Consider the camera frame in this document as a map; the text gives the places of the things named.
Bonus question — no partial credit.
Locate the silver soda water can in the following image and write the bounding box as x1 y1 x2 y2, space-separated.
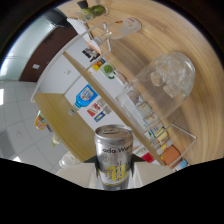
93 124 134 191

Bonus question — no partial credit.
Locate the glass jar of limes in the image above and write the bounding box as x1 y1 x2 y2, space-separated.
77 4 109 24

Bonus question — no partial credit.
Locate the orange storage box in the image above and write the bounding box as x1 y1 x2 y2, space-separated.
160 144 183 166

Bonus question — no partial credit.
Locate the white wooden two-tier shelf rack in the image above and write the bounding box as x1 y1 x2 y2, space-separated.
30 21 198 168

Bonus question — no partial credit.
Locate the plain white bowl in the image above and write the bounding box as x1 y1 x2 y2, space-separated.
134 100 153 118

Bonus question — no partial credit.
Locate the yellow cartoon print can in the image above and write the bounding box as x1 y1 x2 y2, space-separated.
34 110 49 131

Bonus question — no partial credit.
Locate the white bowl with dark rim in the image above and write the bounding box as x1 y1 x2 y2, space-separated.
125 89 143 105

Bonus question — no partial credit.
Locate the clear glass with ice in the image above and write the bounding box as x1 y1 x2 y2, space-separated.
115 51 197 132

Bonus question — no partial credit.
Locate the green and white mug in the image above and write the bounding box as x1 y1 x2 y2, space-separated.
101 62 117 79

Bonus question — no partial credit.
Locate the dark brown door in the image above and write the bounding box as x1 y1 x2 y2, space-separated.
19 24 79 83

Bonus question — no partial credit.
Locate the black office chair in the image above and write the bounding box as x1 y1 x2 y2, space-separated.
44 7 73 29

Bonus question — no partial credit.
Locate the dark grey flat tool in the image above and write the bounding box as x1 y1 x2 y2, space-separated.
76 0 89 10

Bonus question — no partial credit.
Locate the blue and yellow wall poster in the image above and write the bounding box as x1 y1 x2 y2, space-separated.
93 110 108 123

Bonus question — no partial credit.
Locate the red and white wall poster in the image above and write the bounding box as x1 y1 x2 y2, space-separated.
87 102 102 118

